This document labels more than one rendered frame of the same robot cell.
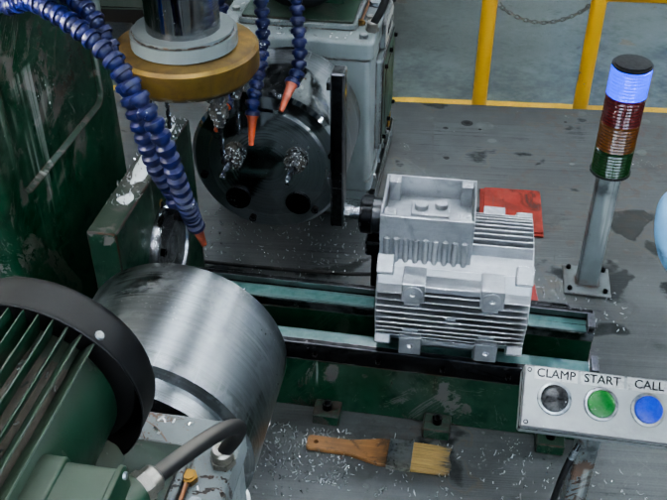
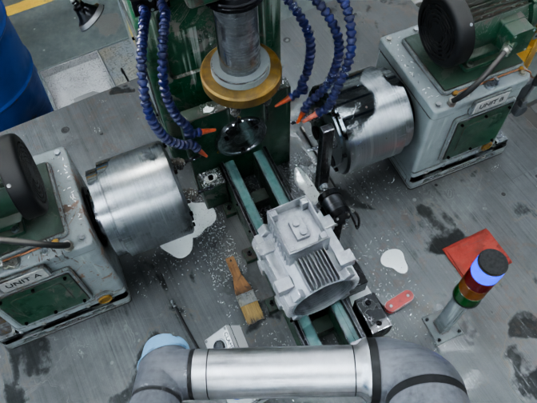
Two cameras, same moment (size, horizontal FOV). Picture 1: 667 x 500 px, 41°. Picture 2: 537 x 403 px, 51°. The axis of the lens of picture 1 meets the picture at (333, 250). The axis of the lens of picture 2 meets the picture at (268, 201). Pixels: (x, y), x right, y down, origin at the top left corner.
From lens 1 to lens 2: 0.98 m
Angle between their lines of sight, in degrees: 44
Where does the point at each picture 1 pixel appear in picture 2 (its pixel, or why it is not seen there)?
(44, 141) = (199, 59)
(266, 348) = (168, 219)
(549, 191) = (519, 267)
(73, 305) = (9, 169)
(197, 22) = (229, 68)
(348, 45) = (426, 102)
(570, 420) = not seen: hidden behind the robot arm
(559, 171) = not seen: outside the picture
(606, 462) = not seen: hidden behind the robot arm
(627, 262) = (482, 341)
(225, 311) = (158, 194)
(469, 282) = (282, 273)
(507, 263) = (300, 282)
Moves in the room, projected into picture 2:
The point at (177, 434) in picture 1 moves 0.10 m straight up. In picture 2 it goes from (74, 224) to (59, 201)
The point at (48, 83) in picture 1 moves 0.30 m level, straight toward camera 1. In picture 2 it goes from (211, 36) to (125, 113)
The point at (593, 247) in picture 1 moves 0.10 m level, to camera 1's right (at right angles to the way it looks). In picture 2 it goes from (443, 317) to (471, 349)
